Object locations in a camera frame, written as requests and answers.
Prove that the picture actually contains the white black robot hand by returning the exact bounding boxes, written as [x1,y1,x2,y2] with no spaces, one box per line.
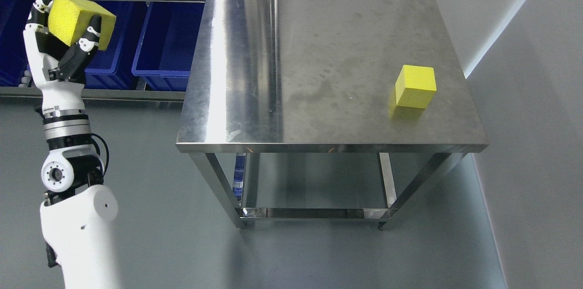
[23,0,102,118]

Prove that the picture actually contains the yellow foam block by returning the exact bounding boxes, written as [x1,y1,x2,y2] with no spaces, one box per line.
[48,0,117,51]
[395,65,437,109]

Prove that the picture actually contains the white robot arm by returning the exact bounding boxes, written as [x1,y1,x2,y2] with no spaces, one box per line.
[40,109,123,289]

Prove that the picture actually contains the blue plastic bin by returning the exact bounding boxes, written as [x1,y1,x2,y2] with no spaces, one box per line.
[0,0,33,86]
[85,2,146,89]
[131,1,204,92]

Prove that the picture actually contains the stainless steel table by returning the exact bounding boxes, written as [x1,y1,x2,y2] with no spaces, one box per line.
[176,0,489,229]

